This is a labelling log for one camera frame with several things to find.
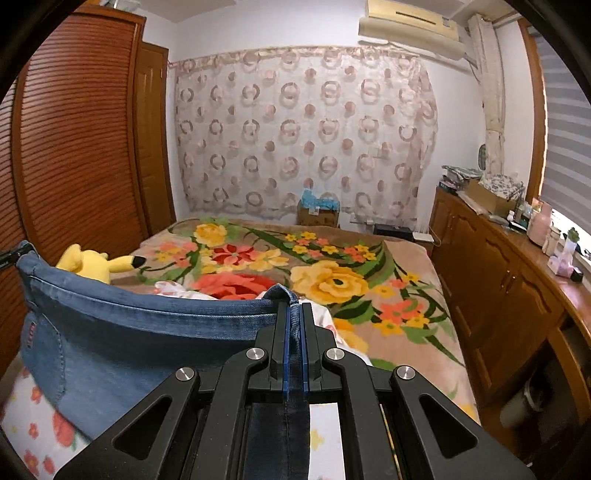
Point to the pink jar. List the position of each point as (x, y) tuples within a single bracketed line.
[(540, 226)]

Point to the circle pattern curtain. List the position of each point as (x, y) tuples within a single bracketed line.
[(300, 138)]

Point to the louvred wooden wardrobe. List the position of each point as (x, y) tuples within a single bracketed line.
[(69, 161)]

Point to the blue denim pants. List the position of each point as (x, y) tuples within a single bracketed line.
[(138, 350)]

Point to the small pink box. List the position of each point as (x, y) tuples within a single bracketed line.
[(559, 266)]

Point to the white bucket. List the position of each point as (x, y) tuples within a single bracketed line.
[(521, 406)]

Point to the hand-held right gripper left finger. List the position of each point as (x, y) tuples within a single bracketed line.
[(285, 350)]

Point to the striped window blind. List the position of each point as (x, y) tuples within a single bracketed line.
[(565, 138)]

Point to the yellow plush toy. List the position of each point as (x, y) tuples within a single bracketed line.
[(87, 263)]

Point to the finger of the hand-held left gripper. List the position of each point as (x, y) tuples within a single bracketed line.
[(14, 258)]

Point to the small potted plant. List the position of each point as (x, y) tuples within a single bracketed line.
[(572, 235)]

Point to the white flower print sheet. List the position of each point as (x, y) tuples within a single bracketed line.
[(32, 415)]

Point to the stack of books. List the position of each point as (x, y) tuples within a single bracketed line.
[(457, 177)]

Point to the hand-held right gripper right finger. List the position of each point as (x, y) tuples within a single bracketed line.
[(304, 350)]

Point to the beige air conditioner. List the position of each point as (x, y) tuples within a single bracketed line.
[(406, 27)]

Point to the black box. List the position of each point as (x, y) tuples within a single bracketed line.
[(392, 231)]

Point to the wrapped white pipe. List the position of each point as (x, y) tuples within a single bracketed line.
[(494, 115)]

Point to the floral print box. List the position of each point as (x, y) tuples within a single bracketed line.
[(491, 194)]

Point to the wooden panel door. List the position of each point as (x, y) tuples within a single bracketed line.
[(154, 138)]

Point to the cardboard box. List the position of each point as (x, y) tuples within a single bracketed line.
[(318, 218)]

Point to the wooden cabinet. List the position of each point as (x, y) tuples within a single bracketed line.
[(498, 295)]

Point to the floral print blanket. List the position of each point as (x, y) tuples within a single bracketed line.
[(332, 277)]

